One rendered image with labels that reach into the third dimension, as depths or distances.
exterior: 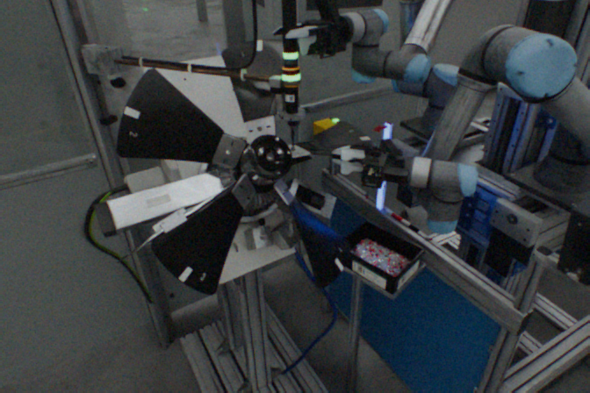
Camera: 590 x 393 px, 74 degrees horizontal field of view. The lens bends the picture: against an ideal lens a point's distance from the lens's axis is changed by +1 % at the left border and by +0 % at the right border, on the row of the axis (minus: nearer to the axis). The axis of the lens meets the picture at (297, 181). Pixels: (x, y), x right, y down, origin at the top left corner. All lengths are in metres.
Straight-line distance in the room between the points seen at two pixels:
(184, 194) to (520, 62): 0.83
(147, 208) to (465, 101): 0.84
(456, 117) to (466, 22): 4.07
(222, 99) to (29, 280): 1.10
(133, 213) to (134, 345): 1.26
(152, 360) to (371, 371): 1.03
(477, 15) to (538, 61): 4.27
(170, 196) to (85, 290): 1.01
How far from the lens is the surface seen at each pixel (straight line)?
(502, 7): 5.38
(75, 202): 1.75
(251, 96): 1.10
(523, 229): 1.32
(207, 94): 1.31
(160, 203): 1.07
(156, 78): 1.00
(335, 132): 1.20
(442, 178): 0.99
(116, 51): 1.34
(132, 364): 2.18
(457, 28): 5.06
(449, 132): 1.08
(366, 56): 1.15
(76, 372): 2.26
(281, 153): 0.99
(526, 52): 0.92
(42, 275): 1.93
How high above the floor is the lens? 1.68
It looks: 31 degrees down
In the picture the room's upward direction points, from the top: 1 degrees counter-clockwise
